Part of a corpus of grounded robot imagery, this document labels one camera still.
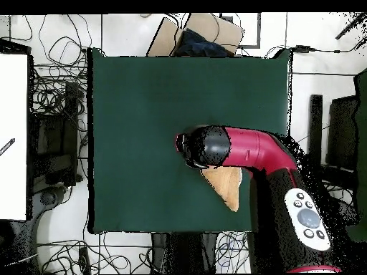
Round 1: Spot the white flat panel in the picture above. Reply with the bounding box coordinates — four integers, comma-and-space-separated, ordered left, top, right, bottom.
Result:
0, 53, 29, 221

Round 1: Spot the dark blue garment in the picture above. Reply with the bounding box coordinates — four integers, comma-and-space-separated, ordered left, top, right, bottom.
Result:
174, 28, 230, 57

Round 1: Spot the black cable tangle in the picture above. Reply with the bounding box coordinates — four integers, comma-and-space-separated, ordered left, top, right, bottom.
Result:
320, 171, 356, 207
37, 231, 153, 274
29, 14, 94, 115

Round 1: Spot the open cardboard box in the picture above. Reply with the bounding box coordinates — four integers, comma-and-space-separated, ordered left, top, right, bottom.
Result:
146, 12, 244, 57

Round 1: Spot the green cloth draped stand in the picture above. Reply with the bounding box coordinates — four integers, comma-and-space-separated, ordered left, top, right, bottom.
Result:
340, 67, 367, 242

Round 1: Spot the black wheeled chair base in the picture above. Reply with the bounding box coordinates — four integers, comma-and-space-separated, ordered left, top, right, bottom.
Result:
329, 197, 359, 231

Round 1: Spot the black power strip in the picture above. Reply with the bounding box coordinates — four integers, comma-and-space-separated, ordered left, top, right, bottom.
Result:
78, 246, 92, 275

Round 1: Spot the tan terry towel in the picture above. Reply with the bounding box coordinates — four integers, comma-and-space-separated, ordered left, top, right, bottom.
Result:
200, 165, 244, 213

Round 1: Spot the black slanted pole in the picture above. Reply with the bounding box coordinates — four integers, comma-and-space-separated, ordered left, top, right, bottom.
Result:
334, 12, 367, 40

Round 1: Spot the grey wheeled chair base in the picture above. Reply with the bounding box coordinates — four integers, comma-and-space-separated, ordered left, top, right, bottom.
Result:
0, 185, 72, 273

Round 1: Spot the dark green table cloth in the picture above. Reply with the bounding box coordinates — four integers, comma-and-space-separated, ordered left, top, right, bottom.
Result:
87, 47, 293, 234

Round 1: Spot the black chair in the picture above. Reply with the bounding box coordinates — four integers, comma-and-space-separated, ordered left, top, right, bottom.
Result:
28, 81, 84, 187
325, 95, 359, 173

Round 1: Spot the black upright bar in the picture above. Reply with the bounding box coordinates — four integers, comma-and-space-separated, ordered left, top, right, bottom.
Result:
307, 94, 324, 173

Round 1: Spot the dark rectangular frame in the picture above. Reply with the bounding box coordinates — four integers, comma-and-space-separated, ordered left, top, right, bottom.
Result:
219, 12, 262, 49

